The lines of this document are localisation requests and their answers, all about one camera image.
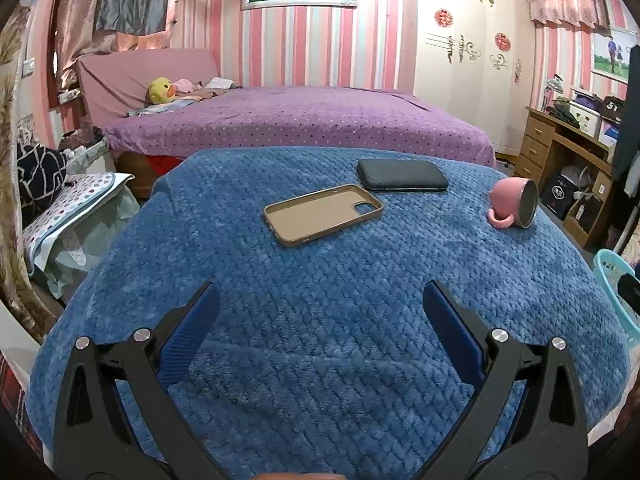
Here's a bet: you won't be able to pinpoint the mixed clothes pile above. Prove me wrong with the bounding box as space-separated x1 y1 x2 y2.
57 127 111 161

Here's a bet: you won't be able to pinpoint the light blue plastic basket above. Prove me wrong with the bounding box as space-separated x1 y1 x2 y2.
592 249 640 351

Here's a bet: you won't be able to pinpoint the black white patterned bag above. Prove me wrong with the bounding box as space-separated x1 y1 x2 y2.
17 142 68 201

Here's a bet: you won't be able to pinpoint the beige phone case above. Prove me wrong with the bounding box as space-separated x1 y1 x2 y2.
263 184 385 247

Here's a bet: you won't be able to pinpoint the dark hanging garment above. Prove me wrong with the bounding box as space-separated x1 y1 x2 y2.
612 42 640 196

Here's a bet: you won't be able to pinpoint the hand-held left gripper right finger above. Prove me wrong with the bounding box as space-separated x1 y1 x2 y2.
422 280 591 480

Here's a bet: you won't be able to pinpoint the floral beige curtain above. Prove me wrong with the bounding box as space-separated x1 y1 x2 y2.
622 220 640 261

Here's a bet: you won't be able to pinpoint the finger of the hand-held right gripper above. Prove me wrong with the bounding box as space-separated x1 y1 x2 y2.
618 272 640 312

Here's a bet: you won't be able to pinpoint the bed with purple dotted cover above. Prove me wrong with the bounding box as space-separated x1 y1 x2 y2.
102 85 497 168

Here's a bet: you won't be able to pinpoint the pink mug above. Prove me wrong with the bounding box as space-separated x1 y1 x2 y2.
487 176 540 230

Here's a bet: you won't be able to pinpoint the dark clothes pile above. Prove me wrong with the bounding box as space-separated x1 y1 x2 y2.
545 102 581 129

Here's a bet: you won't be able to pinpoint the white wardrobe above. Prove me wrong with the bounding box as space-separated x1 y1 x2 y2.
414 0 536 156

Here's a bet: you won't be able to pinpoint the red plaid cloth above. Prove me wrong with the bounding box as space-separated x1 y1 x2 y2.
0 350 43 461

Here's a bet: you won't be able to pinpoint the leaf pattern curtain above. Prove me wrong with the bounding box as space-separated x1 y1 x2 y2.
0 5 61 341

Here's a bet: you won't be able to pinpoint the beige folded clothes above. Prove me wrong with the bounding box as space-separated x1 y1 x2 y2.
192 77 241 101

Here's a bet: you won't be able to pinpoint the dotted white cushion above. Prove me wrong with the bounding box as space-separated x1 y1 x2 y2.
22 171 133 261

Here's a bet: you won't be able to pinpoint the pink satin curtain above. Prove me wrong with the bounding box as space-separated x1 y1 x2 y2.
52 0 118 88

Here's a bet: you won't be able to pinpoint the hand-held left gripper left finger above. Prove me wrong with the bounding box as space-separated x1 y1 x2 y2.
52 280 236 480

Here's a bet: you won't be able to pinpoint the dark box with white print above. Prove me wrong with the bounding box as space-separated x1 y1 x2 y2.
600 95 626 123

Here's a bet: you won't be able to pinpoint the pink covered headboard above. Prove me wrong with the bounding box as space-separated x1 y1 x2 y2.
75 49 221 128

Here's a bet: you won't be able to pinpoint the black cardboard box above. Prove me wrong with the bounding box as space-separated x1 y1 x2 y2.
542 174 576 218

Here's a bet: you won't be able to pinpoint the wall poster of couple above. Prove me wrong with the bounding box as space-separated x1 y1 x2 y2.
591 27 638 83

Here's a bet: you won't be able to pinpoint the pale green cloth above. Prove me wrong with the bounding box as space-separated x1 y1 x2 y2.
50 187 141 306

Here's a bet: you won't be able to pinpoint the white fan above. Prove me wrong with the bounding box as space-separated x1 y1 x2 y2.
560 165 589 196

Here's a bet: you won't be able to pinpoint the blue fleece blanket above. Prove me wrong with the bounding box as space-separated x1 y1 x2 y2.
25 146 631 480

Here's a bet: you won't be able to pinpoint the yellow duck plush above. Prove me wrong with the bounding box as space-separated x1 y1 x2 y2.
148 77 177 106

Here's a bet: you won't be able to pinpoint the black phone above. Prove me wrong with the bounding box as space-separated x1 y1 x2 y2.
358 158 449 193

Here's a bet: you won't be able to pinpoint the wooden desk with drawers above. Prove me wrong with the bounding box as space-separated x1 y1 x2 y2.
515 106 621 246

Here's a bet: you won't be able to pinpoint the desk lamp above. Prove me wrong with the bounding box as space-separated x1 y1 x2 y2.
542 74 565 111

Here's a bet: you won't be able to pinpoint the white storage box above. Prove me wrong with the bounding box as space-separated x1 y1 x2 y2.
569 100 603 136

